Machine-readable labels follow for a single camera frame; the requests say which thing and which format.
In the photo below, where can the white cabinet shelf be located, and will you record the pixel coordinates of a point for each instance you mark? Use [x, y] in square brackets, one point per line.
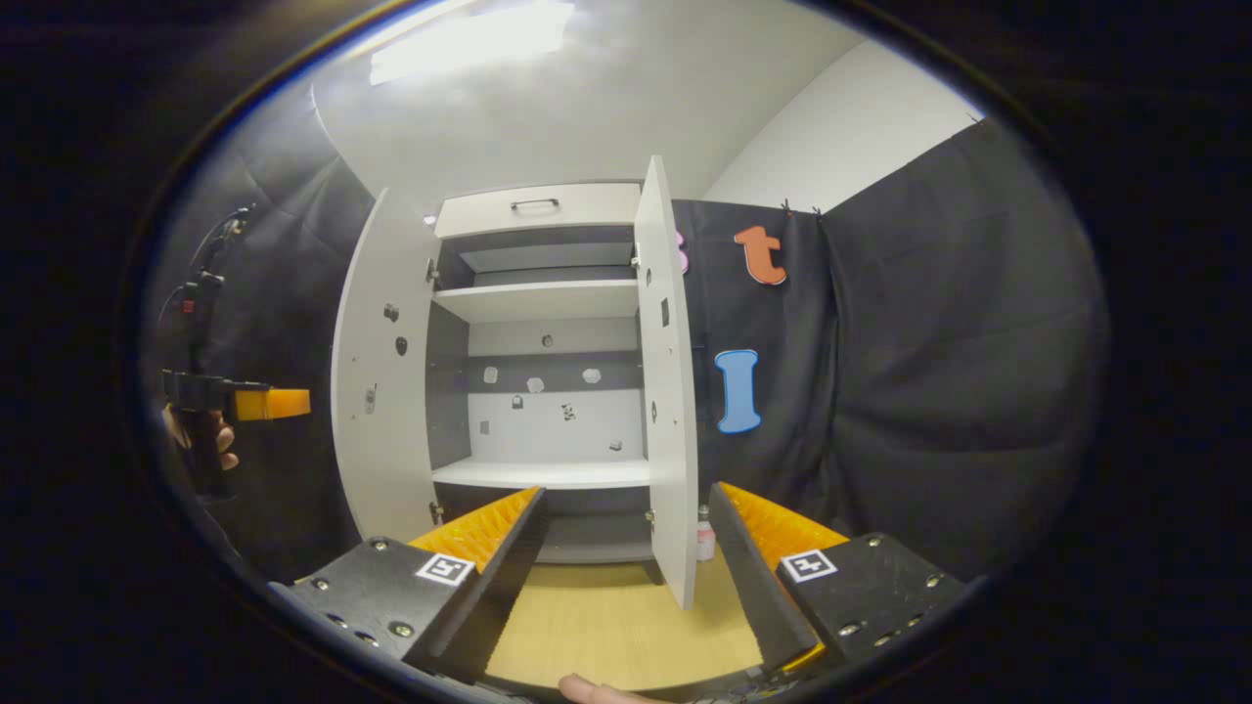
[543, 473]
[538, 300]
[548, 256]

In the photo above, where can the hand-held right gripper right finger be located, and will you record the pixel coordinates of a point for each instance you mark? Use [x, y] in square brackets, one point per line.
[753, 587]

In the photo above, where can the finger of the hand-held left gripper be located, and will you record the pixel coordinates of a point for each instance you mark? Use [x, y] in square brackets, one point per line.
[279, 403]

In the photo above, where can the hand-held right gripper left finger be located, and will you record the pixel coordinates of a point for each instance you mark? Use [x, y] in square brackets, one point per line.
[509, 587]

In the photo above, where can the white shoe cabinet door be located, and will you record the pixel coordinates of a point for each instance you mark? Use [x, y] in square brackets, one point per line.
[670, 440]
[381, 440]

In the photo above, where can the small white bottle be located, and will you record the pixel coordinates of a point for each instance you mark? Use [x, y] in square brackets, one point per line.
[705, 538]

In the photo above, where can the white double-door shoe cabinet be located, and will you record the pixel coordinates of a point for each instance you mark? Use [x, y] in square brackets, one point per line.
[538, 207]

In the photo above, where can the black backdrop cloth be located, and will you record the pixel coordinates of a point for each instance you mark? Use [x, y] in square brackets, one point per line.
[929, 372]

